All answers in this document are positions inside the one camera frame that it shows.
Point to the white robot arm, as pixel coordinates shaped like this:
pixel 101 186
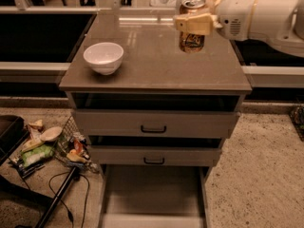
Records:
pixel 277 23

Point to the bottom grey drawer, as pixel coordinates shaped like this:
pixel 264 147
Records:
pixel 138 196

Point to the grey drawer cabinet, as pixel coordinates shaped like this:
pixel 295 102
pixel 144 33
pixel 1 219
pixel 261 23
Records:
pixel 154 64

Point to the wire basket right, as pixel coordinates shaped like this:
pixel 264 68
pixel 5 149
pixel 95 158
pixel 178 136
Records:
pixel 297 118

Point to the grey drawer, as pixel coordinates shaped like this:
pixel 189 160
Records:
pixel 155 115
pixel 138 196
pixel 155 151

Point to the wire basket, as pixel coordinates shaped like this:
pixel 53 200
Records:
pixel 297 118
pixel 72 148

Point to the black tripod leg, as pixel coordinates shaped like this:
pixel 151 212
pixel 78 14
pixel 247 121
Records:
pixel 71 175

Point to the green snack bag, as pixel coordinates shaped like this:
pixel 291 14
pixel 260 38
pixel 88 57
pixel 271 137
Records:
pixel 37 154

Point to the black bin left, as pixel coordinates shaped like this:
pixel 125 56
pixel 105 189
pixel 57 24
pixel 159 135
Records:
pixel 12 132

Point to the orange soda can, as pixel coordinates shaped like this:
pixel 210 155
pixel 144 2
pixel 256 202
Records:
pixel 191 39

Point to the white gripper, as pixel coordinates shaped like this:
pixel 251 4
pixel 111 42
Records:
pixel 234 16

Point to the top grey drawer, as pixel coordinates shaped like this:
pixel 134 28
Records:
pixel 155 115

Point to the middle grey drawer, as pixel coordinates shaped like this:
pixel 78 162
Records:
pixel 155 151

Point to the white plate on floor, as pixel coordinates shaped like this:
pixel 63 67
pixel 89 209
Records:
pixel 51 134

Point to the wire basket left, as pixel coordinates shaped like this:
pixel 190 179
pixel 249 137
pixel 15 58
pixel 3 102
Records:
pixel 72 148

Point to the white ceramic bowl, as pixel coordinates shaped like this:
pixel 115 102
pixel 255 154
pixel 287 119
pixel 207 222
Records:
pixel 104 58

